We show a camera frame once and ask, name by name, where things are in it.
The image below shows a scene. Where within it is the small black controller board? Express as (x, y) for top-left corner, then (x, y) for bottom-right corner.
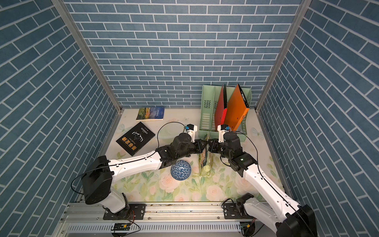
(111, 223), (131, 232)

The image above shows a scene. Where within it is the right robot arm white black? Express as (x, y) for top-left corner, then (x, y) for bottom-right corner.
(208, 131), (317, 237)

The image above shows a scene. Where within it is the green oats bag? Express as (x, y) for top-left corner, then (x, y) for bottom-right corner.
(198, 144), (214, 177)

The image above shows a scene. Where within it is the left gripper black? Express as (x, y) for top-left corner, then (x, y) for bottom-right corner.
(175, 139), (209, 160)

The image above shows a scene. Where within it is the red folder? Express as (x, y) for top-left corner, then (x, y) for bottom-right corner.
(214, 85), (227, 128)

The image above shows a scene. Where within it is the blue patterned ceramic bowl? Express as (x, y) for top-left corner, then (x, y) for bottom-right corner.
(170, 161), (191, 181)

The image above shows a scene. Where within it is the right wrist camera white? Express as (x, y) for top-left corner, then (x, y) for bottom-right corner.
(217, 124), (231, 143)

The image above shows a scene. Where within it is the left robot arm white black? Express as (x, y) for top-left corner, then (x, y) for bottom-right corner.
(81, 133), (207, 213)

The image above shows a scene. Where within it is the mint green file rack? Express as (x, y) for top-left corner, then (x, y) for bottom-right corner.
(198, 85), (252, 139)

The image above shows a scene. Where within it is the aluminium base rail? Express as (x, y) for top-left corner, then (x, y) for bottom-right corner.
(53, 201), (285, 237)

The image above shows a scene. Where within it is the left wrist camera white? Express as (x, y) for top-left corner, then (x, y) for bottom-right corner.
(185, 124), (197, 143)

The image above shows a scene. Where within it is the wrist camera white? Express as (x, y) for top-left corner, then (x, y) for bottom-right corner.
(217, 124), (231, 143)
(185, 124), (197, 143)

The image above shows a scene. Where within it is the blue landscape book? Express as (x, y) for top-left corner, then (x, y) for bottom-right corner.
(136, 107), (165, 121)

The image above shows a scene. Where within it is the black book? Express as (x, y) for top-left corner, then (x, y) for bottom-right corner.
(116, 122), (155, 157)

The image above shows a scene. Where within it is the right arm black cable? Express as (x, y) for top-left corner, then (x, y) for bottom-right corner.
(220, 130), (314, 237)

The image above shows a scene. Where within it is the orange folder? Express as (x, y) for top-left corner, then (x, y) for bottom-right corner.
(224, 84), (250, 131)

